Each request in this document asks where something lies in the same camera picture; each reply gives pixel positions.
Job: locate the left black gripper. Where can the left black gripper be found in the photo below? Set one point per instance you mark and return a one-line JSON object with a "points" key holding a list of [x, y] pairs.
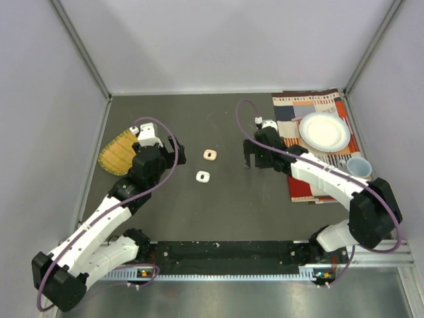
{"points": [[170, 157]]}

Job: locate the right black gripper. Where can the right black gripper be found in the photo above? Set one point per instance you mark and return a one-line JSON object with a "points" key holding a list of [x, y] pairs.
{"points": [[251, 147]]}

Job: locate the white earbud charging case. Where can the white earbud charging case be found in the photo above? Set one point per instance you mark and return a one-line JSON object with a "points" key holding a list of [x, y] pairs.
{"points": [[202, 177]]}

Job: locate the pink earbud charging case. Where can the pink earbud charging case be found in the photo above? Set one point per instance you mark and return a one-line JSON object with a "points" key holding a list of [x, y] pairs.
{"points": [[210, 155]]}

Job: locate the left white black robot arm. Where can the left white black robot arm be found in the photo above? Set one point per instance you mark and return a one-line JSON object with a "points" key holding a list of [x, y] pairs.
{"points": [[64, 275]]}

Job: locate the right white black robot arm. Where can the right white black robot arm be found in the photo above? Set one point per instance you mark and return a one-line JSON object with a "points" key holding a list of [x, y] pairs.
{"points": [[373, 212]]}

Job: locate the yellow woven mat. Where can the yellow woven mat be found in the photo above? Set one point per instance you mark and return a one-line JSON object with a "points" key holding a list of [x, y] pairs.
{"points": [[116, 158]]}

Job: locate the patterned orange placemat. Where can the patterned orange placemat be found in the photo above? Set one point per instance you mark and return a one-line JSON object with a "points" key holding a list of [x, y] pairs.
{"points": [[291, 106]]}

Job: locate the white paper plate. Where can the white paper plate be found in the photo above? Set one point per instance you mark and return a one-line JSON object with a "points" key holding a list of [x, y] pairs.
{"points": [[324, 132]]}

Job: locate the pale blue cup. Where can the pale blue cup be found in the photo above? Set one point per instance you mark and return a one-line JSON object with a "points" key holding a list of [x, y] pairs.
{"points": [[359, 167]]}

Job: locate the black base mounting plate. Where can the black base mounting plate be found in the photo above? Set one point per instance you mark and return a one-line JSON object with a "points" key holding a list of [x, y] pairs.
{"points": [[228, 257]]}

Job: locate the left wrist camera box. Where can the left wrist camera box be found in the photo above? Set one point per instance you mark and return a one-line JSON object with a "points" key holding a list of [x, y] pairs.
{"points": [[147, 135]]}

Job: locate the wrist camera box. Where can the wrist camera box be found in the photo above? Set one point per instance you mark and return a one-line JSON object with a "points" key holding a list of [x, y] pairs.
{"points": [[265, 123], [147, 135]]}

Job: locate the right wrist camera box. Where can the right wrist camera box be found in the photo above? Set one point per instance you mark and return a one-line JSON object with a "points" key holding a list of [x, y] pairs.
{"points": [[265, 123]]}

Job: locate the pink handled fork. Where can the pink handled fork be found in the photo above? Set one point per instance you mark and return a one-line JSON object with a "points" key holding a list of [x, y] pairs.
{"points": [[339, 164]]}

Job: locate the aluminium front rail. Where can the aluminium front rail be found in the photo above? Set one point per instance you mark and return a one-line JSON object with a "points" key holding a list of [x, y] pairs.
{"points": [[381, 261]]}

